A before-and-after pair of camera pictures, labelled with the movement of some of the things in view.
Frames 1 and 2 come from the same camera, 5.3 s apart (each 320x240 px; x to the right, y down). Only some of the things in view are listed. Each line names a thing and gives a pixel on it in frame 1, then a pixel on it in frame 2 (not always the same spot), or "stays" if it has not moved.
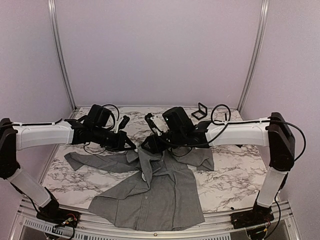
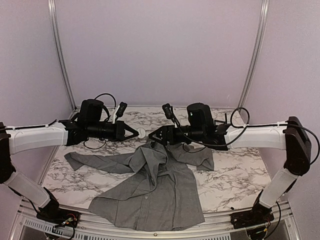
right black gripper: x=155 y=147 to x=165 y=130
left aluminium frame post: x=52 y=5 stays
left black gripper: x=119 y=145 to x=119 y=131
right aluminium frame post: x=258 y=46 stays
